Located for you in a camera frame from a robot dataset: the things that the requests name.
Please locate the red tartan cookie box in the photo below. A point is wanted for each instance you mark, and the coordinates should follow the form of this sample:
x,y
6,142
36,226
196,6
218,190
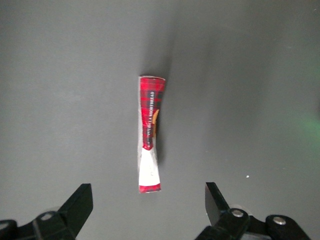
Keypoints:
x,y
149,120

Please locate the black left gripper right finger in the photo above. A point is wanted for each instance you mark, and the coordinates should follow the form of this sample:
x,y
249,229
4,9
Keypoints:
x,y
225,225

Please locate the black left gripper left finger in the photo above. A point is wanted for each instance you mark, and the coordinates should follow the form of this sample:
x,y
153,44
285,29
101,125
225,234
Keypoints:
x,y
72,215

